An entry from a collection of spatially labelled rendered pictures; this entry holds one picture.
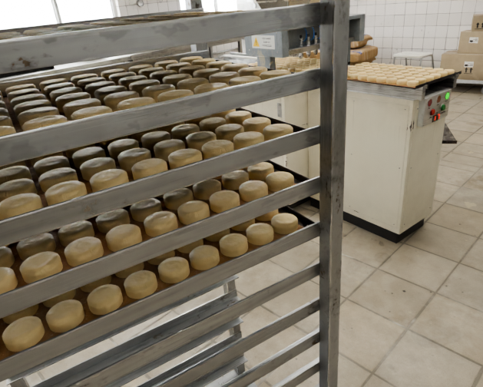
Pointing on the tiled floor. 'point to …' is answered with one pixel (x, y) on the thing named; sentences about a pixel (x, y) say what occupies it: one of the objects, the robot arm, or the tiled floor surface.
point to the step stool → (414, 56)
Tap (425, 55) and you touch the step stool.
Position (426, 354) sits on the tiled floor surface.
